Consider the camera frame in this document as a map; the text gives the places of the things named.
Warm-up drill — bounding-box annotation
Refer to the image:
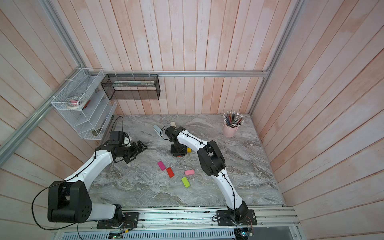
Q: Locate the magenta building block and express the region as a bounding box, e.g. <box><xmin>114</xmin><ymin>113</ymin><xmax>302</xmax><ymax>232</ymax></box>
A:
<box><xmin>158</xmin><ymin>161</ymin><xmax>166</xmax><ymax>171</ymax></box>

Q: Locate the red building block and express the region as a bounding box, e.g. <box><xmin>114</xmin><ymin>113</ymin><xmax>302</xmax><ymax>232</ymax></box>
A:
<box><xmin>166</xmin><ymin>168</ymin><xmax>175</xmax><ymax>178</ymax></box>

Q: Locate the light pink building block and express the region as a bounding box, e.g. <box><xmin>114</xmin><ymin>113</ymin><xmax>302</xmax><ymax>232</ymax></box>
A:
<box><xmin>185</xmin><ymin>170</ymin><xmax>195</xmax><ymax>176</ymax></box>

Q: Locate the lime green building block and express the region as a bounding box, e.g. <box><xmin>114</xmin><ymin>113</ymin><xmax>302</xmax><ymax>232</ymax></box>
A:
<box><xmin>182</xmin><ymin>177</ymin><xmax>190</xmax><ymax>188</ymax></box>

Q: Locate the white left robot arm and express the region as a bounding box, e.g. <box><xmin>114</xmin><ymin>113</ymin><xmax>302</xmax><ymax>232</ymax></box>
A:
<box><xmin>48</xmin><ymin>141</ymin><xmax>148</xmax><ymax>228</ymax></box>

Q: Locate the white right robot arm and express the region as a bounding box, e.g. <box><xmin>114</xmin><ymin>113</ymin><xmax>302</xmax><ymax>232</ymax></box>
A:
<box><xmin>163</xmin><ymin>126</ymin><xmax>249</xmax><ymax>225</ymax></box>

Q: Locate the small blue-grey stapler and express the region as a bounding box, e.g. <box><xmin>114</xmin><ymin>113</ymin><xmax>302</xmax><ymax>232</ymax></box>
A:
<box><xmin>153</xmin><ymin>125</ymin><xmax>162</xmax><ymax>136</ymax></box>

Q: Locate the pink pencil cup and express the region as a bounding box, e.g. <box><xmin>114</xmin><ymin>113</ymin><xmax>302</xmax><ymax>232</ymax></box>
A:
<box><xmin>223</xmin><ymin>124</ymin><xmax>239</xmax><ymax>138</ymax></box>

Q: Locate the bundle of pencils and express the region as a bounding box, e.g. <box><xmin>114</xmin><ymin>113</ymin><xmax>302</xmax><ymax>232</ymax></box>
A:
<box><xmin>223</xmin><ymin>111</ymin><xmax>244</xmax><ymax>128</ymax></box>

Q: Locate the black mesh basket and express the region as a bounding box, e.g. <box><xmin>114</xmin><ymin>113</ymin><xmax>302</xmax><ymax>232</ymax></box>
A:
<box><xmin>101</xmin><ymin>73</ymin><xmax>161</xmax><ymax>101</ymax></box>

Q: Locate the tape roll on shelf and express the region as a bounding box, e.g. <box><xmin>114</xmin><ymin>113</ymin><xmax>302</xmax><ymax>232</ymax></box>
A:
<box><xmin>66</xmin><ymin>96</ymin><xmax>87</xmax><ymax>110</ymax></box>

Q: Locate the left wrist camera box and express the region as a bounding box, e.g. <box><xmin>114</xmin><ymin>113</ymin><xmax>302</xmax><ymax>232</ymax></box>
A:
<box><xmin>108</xmin><ymin>131</ymin><xmax>131</xmax><ymax>147</ymax></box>

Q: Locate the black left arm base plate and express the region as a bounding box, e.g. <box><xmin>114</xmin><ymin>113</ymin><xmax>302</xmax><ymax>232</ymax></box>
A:
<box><xmin>97</xmin><ymin>212</ymin><xmax>140</xmax><ymax>230</ymax></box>

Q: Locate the white wire shelf rack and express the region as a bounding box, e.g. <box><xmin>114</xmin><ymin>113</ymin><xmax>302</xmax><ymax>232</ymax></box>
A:
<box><xmin>52</xmin><ymin>68</ymin><xmax>117</xmax><ymax>141</ymax></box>

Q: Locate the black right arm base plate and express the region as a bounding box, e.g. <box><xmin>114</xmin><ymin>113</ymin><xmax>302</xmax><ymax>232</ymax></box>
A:
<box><xmin>216</xmin><ymin>210</ymin><xmax>258</xmax><ymax>227</ymax></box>

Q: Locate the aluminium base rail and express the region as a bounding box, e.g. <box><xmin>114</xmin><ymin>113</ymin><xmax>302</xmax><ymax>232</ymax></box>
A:
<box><xmin>50</xmin><ymin>205</ymin><xmax>301</xmax><ymax>233</ymax></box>

